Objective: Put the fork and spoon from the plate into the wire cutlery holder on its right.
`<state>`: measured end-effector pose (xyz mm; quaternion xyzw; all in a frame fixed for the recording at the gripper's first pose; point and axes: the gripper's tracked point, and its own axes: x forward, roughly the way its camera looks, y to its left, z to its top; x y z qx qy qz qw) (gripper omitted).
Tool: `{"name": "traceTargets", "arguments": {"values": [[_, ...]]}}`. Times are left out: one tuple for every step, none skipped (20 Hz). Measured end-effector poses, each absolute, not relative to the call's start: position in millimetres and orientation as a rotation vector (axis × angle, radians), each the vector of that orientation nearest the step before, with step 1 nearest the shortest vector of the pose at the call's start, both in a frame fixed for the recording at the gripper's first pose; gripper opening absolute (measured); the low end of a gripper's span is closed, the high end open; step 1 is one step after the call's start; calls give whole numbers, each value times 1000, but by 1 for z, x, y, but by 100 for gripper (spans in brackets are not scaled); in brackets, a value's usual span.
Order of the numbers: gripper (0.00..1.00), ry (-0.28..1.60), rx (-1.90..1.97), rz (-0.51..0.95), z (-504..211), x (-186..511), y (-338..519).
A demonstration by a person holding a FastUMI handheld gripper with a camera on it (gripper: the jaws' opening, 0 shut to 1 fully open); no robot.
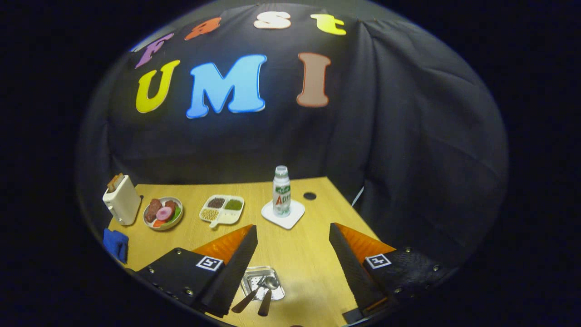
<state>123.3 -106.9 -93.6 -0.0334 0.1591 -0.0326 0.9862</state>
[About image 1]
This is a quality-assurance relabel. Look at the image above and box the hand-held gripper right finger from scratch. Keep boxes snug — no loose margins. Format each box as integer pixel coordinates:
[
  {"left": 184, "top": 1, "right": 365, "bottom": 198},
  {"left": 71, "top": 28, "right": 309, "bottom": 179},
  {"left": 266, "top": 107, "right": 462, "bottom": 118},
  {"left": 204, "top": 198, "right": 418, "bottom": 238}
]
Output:
[{"left": 329, "top": 223, "right": 448, "bottom": 324}]

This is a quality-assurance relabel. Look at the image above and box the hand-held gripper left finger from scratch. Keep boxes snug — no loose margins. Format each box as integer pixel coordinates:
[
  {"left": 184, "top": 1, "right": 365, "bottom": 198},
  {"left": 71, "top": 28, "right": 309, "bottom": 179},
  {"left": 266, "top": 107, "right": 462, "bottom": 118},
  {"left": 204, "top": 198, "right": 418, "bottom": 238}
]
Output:
[{"left": 136, "top": 224, "right": 258, "bottom": 318}]

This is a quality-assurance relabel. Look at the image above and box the fork with brown handle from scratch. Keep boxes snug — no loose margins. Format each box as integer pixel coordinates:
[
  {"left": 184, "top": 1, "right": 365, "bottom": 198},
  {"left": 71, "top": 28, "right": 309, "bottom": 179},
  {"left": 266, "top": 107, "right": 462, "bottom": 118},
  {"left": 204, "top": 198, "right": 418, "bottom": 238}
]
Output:
[{"left": 231, "top": 278, "right": 267, "bottom": 314}]

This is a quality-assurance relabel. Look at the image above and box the spoon with brown handle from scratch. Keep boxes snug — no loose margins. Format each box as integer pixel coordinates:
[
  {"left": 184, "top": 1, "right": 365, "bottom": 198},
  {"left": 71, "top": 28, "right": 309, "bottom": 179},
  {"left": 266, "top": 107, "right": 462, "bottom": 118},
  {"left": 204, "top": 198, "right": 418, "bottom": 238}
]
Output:
[{"left": 258, "top": 276, "right": 280, "bottom": 317}]

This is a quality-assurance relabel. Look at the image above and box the cream divided bean tray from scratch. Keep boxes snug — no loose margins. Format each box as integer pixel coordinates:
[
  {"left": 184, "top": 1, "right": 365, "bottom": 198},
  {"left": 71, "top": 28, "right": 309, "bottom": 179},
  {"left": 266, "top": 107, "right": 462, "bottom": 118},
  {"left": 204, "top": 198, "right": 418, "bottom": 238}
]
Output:
[{"left": 199, "top": 194, "right": 245, "bottom": 228}]

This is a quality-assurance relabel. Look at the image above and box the white square coaster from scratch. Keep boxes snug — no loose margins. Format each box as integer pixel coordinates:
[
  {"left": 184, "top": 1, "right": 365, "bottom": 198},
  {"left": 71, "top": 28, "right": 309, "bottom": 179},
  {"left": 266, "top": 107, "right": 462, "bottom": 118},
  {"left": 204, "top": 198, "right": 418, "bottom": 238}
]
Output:
[{"left": 261, "top": 199, "right": 305, "bottom": 230}]

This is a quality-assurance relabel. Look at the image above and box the white drink bottle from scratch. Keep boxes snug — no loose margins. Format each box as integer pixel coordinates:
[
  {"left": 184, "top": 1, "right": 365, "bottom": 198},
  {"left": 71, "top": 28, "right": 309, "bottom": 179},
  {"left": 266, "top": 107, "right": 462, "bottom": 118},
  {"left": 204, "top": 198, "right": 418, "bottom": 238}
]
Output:
[{"left": 273, "top": 165, "right": 291, "bottom": 218}]

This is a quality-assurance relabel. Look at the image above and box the grey food plate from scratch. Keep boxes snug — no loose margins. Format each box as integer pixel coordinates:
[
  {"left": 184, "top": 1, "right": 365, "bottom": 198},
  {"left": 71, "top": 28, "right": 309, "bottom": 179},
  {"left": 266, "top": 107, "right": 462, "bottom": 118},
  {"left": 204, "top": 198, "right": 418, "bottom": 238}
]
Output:
[{"left": 143, "top": 196, "right": 184, "bottom": 231}]

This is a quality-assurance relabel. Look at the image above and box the brown meat piece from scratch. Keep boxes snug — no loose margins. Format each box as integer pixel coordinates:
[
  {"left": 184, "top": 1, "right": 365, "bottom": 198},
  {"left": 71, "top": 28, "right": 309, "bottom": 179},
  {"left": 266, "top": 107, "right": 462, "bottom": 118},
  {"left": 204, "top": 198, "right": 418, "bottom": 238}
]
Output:
[{"left": 144, "top": 198, "right": 162, "bottom": 223}]

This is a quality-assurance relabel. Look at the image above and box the blue cloth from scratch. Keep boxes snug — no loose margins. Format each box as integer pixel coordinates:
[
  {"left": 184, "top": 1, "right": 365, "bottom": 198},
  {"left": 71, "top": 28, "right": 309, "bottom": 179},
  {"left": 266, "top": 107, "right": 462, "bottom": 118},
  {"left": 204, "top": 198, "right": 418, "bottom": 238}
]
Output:
[{"left": 103, "top": 228, "right": 129, "bottom": 264}]

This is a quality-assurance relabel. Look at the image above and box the cream toaster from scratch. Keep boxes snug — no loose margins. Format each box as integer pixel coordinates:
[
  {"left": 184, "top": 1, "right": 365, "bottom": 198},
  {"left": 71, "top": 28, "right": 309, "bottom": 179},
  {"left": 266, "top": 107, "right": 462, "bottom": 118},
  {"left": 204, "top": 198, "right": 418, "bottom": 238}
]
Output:
[{"left": 103, "top": 175, "right": 142, "bottom": 226}]

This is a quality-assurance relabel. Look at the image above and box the metal wire basket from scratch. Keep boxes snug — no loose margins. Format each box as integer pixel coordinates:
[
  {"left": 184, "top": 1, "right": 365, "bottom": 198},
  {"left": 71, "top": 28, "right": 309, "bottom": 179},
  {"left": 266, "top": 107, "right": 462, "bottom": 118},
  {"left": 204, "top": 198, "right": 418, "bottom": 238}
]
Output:
[{"left": 241, "top": 266, "right": 286, "bottom": 301}]

